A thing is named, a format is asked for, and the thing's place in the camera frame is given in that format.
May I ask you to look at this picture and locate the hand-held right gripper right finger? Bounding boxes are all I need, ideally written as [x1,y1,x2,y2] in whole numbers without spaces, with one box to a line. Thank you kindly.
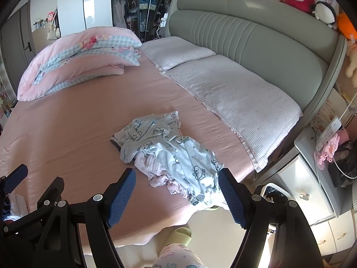
[218,168,325,268]

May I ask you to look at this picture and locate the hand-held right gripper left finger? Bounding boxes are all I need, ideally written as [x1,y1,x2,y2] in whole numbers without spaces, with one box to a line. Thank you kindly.
[36,167,137,268]

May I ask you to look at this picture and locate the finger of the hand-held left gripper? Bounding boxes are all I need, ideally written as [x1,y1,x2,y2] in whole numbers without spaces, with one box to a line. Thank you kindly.
[29,177,66,210]
[4,165,28,193]

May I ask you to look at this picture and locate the light blue printed pajama pants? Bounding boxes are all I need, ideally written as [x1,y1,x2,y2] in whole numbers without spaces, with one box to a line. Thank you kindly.
[110,111,225,210]

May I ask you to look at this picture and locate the wardrobe with hanging clothes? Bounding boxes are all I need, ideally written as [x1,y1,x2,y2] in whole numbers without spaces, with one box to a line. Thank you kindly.
[112,0,179,42]

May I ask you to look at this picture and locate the white garment with navy trim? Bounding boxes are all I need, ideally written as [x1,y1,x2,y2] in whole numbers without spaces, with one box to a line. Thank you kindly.
[1,193,31,221]

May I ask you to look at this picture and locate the pink printed pajama top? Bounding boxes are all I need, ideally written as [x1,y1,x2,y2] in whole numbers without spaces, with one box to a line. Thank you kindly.
[135,156,170,189]

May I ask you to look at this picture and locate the white trash bin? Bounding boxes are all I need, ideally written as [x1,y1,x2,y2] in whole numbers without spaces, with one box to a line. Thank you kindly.
[252,183,291,210]

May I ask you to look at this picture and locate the pink printed pajama pants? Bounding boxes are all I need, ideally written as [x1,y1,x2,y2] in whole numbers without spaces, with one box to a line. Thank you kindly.
[166,180,193,199]

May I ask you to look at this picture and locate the green slipper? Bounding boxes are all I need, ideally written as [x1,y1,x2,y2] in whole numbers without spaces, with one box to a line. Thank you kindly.
[158,227,193,254]

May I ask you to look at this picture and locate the pink bed sheet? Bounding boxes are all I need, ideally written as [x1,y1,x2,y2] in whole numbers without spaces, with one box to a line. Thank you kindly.
[0,35,303,249]

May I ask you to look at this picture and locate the white nightstand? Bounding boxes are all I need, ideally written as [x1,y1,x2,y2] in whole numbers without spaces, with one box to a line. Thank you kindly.
[277,128,357,254]

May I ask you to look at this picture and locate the white shelf rack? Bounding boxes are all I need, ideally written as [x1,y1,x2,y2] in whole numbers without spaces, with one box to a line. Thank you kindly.
[0,61,13,118]

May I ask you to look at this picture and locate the person's pink pajama leg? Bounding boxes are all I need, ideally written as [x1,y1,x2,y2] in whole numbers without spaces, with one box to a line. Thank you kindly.
[152,243,204,268]

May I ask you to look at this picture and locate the pale checked pillow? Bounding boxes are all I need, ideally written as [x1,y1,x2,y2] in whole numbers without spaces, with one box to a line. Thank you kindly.
[139,36,217,71]
[164,54,303,174]

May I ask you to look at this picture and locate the pink toy figure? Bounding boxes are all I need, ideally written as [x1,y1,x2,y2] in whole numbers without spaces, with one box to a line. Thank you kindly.
[312,134,339,171]

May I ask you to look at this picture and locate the black bag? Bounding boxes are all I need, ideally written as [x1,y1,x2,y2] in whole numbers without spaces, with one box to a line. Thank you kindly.
[328,141,357,189]

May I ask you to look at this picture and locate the white power strip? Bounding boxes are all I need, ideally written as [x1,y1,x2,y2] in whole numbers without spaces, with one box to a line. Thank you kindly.
[315,117,342,151]

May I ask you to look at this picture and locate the folded pink checked quilt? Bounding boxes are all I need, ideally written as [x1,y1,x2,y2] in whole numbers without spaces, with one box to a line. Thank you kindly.
[17,26,143,102]

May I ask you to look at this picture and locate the printed paper card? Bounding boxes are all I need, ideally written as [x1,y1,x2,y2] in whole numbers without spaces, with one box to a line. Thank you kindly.
[311,92,352,140]

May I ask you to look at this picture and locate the grey door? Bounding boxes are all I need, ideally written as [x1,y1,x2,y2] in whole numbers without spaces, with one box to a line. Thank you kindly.
[0,1,37,95]

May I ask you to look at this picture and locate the grey padded headboard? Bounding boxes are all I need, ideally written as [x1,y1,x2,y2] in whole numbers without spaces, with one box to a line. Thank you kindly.
[166,0,349,134]

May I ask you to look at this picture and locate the cream plush toy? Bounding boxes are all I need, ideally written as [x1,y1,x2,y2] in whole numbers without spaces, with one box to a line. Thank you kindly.
[345,40,357,87]

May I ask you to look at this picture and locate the white wardrobe door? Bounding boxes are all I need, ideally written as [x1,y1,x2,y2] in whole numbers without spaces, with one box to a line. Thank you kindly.
[57,0,113,34]

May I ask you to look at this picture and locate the large orange plush toy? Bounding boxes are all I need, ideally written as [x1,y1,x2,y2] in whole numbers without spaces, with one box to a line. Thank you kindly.
[336,13,357,41]

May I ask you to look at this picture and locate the black and white plush toy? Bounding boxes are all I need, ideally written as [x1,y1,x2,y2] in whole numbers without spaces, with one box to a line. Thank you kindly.
[312,0,338,28]

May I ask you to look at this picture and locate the red plush toy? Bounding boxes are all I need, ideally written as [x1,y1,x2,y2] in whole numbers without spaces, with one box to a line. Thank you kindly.
[285,0,315,13]

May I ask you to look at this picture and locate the white charging cable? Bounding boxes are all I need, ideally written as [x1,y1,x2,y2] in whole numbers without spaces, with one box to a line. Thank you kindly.
[332,155,357,180]

